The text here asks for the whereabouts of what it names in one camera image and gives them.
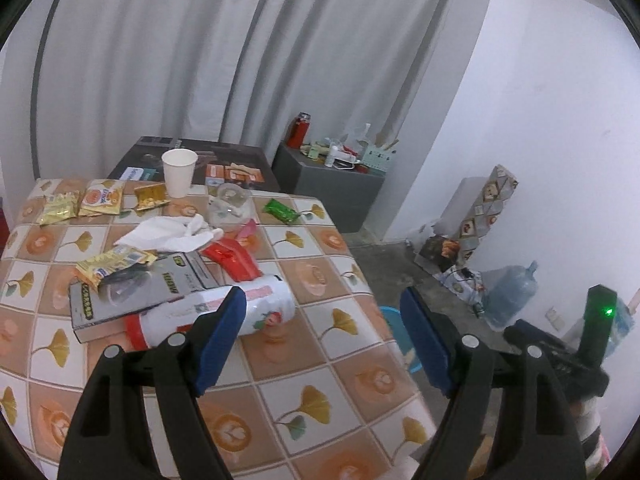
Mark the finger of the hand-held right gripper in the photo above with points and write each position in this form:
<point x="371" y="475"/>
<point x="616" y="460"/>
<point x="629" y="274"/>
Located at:
<point x="545" y="340"/>

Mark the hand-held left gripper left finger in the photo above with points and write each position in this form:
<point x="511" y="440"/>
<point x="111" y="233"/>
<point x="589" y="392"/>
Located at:
<point x="222" y="340"/>

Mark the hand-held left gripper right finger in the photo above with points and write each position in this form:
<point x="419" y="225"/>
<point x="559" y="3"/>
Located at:
<point x="425" y="345"/>

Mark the blue plastic waste basket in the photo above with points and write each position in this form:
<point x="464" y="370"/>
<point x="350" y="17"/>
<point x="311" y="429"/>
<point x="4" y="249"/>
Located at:
<point x="390" y="322"/>

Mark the white canister with red cap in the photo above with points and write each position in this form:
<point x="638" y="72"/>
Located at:
<point x="270" y="305"/>

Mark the grey cardboard box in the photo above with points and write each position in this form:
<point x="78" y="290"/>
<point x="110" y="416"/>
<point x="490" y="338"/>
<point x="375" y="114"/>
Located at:
<point x="170" y="280"/>

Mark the red plastic packet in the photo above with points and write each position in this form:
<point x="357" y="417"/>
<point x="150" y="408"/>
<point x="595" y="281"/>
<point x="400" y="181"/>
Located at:
<point x="232" y="260"/>

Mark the small pink wrapper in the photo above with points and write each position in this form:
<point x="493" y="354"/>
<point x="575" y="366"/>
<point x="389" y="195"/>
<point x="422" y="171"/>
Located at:
<point x="247" y="229"/>

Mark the white tissue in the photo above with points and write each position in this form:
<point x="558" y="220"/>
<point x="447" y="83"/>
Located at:
<point x="160" y="232"/>

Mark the clear plastic container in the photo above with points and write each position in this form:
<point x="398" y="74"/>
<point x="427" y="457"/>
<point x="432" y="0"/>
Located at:
<point x="230" y="205"/>

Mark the yellow snack packet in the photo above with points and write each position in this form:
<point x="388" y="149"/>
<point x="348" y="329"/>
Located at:
<point x="110" y="260"/>

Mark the person's right forearm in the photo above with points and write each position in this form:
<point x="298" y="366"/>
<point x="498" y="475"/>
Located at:
<point x="587" y="430"/>

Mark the large clear water jug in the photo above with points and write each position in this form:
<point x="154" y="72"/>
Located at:
<point x="510" y="297"/>

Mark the dark snack box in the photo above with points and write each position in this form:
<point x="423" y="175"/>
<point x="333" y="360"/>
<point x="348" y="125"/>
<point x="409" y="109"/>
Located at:
<point x="439" y="252"/>

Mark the ginkgo leaf patterned tablecloth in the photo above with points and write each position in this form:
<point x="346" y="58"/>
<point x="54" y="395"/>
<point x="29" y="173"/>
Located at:
<point x="320" y="360"/>

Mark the white plastic bag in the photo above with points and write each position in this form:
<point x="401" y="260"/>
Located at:
<point x="421" y="234"/>

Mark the small green snack packet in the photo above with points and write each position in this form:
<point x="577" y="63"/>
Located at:
<point x="281" y="211"/>

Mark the patterned folded board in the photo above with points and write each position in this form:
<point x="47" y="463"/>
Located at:
<point x="487" y="210"/>

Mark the white panel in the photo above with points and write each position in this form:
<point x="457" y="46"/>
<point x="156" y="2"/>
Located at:
<point x="465" y="205"/>

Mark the gold snack packet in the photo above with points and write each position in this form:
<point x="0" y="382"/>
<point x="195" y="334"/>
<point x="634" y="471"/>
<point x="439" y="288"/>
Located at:
<point x="150" y="196"/>
<point x="60" y="208"/>

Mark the white paper cup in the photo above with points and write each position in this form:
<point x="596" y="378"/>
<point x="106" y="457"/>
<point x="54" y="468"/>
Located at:
<point x="178" y="172"/>

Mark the grey cabinet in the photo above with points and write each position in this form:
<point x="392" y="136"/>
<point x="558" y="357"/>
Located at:
<point x="320" y="190"/>

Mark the yellow orange printed packet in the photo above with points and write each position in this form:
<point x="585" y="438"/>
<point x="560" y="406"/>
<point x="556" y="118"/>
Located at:
<point x="102" y="197"/>

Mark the green dotted pen holder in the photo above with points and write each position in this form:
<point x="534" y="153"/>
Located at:
<point x="378" y="158"/>

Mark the white flat box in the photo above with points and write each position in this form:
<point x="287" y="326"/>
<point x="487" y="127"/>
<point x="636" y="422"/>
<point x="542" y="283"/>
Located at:
<point x="347" y="161"/>

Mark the dark flat printed box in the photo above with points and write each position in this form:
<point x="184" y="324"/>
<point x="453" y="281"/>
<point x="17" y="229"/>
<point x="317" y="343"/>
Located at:
<point x="150" y="152"/>

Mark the small white bottle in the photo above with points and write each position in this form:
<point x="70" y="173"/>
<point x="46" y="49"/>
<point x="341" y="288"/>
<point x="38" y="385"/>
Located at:
<point x="333" y="156"/>

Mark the small pale green box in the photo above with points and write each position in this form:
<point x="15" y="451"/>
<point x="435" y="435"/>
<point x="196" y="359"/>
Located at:
<point x="316" y="151"/>

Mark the red thermos bottle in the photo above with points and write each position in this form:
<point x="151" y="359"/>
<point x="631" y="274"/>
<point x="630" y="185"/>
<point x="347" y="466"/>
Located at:
<point x="298" y="131"/>

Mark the grey white curtain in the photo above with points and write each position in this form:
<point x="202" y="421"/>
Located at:
<point x="200" y="50"/>

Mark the dark grey curved pole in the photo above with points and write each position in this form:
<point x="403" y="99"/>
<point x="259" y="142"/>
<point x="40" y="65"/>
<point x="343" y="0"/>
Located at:
<point x="35" y="110"/>

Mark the wall socket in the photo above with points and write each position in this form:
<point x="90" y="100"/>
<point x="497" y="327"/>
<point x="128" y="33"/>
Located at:
<point x="555" y="318"/>

